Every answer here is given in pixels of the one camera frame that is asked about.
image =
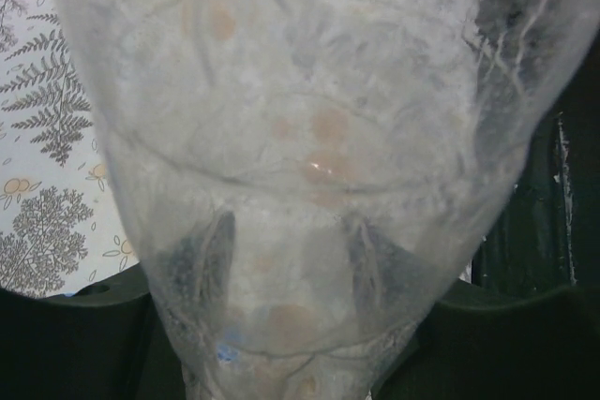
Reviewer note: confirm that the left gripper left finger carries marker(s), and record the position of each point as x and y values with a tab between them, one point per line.
103	342

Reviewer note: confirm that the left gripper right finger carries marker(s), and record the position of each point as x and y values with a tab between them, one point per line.
474	344

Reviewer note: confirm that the clear bottle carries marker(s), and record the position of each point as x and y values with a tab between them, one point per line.
302	179

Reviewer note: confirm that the floral table mat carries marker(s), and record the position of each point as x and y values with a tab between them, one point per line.
60	231

